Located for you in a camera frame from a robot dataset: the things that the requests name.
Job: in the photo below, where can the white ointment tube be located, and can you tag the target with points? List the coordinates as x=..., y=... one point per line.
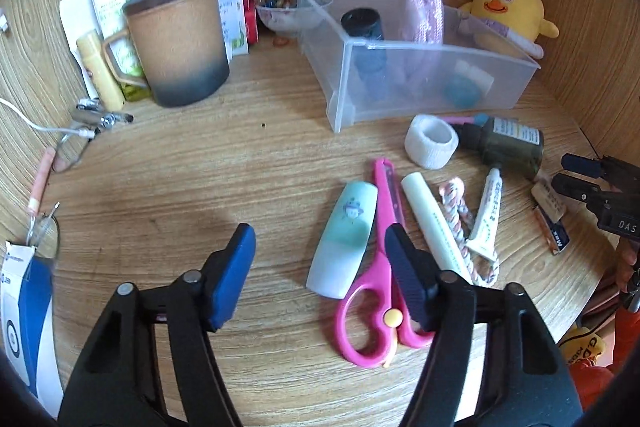
x=487, y=217

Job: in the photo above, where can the dark green bottle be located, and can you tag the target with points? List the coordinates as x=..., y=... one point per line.
x=510, y=142

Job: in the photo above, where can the pink scissors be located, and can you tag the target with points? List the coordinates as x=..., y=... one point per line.
x=385, y=197

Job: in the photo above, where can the clear plastic bin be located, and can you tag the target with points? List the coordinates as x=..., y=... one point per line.
x=350, y=72

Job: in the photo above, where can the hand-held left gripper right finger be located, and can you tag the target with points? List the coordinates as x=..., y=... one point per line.
x=406, y=277

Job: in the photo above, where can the brown mug with lid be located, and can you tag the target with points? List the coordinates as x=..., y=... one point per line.
x=175, y=42

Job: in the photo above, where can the white plug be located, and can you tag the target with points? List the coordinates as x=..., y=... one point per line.
x=4, y=21

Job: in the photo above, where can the white green stick tube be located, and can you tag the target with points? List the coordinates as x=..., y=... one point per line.
x=432, y=222

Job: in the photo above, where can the small white item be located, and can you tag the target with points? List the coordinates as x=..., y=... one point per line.
x=475, y=72

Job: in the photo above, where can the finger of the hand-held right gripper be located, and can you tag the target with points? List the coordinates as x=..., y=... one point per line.
x=580, y=164
x=572, y=188

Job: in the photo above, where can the blue white box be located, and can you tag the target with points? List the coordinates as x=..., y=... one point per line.
x=25, y=322

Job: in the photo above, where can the pink pen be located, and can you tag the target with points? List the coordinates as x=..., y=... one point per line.
x=41, y=182

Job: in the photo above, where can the black bottle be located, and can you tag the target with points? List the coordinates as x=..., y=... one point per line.
x=362, y=24

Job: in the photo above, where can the white bandage roll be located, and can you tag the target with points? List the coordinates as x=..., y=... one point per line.
x=430, y=147

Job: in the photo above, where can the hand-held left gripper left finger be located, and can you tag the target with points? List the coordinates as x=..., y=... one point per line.
x=232, y=277

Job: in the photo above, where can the pastel green white case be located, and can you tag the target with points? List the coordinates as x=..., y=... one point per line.
x=345, y=237

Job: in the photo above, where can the small tan labelled box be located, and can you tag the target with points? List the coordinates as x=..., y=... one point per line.
x=547, y=199

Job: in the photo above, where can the yellow packet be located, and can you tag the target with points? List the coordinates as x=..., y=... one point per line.
x=582, y=347

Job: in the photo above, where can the teal round item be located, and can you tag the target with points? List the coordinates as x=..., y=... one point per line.
x=464, y=92

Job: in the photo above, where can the pink round mesh item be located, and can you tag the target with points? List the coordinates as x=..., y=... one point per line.
x=422, y=2

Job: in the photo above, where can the pink teal dropper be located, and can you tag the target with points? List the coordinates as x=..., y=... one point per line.
x=462, y=120

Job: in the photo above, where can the orange clothing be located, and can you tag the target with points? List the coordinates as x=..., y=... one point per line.
x=595, y=382

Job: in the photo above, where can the small blue orange box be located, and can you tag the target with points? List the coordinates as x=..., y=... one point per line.
x=555, y=237

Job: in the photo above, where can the bowl of marbles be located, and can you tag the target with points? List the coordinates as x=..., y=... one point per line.
x=280, y=17

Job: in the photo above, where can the metal keys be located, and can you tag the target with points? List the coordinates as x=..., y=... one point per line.
x=100, y=117

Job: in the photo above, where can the yellow tube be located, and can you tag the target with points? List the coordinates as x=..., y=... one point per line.
x=100, y=67

